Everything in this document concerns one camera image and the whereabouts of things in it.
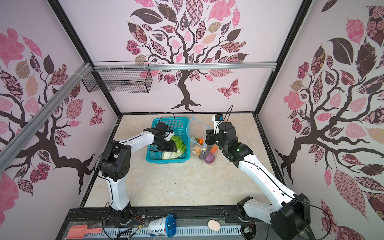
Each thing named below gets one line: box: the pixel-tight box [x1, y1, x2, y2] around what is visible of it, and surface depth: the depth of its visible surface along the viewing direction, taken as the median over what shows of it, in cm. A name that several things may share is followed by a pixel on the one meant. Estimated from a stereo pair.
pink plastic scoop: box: [67, 224, 103, 239], surface depth 70 cm
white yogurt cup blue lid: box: [148, 213, 177, 239], surface depth 66 cm
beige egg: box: [207, 219, 221, 231], surface depth 71 cm
